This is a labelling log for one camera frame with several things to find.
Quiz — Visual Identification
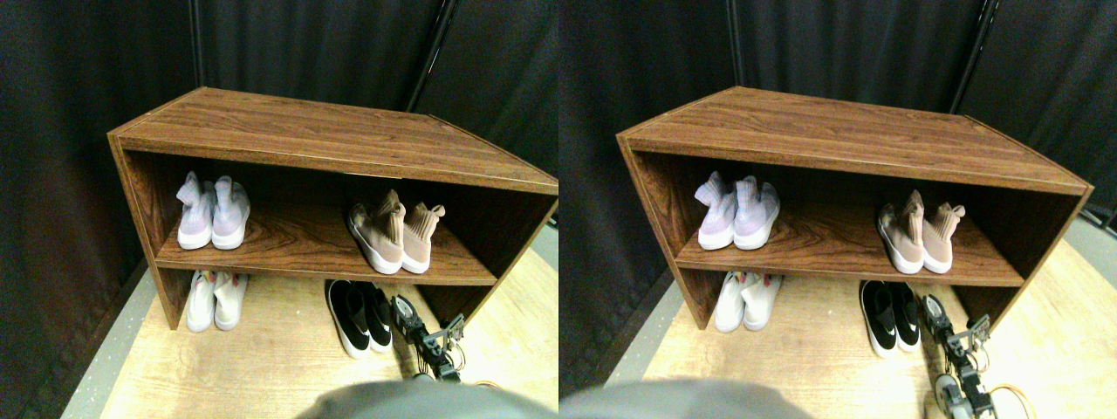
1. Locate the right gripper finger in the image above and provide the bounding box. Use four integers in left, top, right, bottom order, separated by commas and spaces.
922, 293, 955, 337
390, 294, 424, 338

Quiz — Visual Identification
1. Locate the black curtain stand pole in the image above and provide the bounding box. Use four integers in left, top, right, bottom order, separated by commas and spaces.
406, 0, 459, 113
190, 0, 207, 88
949, 0, 1000, 114
727, 0, 744, 88

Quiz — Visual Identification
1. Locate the brown shoe rack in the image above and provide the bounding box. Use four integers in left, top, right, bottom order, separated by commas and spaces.
616, 86, 1094, 331
107, 86, 559, 331

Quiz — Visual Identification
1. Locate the white shoe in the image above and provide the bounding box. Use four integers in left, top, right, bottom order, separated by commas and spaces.
715, 271, 748, 333
742, 272, 784, 331
186, 271, 217, 333
213, 272, 250, 331

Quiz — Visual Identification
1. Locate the pale purple shoe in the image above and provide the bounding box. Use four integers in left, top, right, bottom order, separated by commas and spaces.
176, 171, 216, 251
695, 171, 738, 251
211, 175, 251, 251
733, 175, 781, 251

